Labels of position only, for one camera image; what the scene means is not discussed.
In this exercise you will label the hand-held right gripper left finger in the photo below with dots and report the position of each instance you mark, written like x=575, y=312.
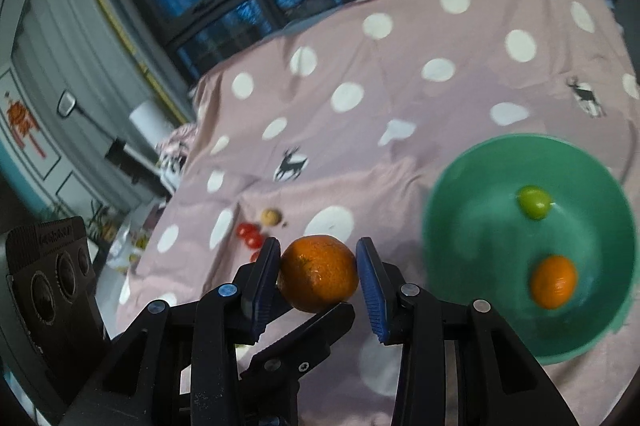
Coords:
x=265, y=286

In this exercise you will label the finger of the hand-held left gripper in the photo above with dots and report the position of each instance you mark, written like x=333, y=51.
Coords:
x=300, y=346

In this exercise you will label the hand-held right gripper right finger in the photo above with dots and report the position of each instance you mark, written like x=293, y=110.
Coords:
x=374, y=291

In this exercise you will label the orange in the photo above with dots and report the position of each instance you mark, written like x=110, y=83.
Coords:
x=553, y=282
x=317, y=273

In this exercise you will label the green bowl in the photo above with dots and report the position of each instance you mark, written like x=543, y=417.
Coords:
x=475, y=256

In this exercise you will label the green fruit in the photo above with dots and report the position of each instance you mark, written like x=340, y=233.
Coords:
x=534, y=202

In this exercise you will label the small beige fruit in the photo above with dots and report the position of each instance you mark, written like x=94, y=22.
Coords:
x=270, y=217

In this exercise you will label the pile of clothes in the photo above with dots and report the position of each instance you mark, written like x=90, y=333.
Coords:
x=175, y=149

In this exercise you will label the pink polka dot blanket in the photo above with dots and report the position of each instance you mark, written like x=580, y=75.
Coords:
x=400, y=106

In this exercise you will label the white paper roll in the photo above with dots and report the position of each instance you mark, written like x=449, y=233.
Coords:
x=148, y=116

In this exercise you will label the grey curtain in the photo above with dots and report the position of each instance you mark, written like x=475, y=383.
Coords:
x=65, y=36

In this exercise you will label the red wall decoration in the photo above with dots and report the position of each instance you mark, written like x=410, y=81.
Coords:
x=22, y=121

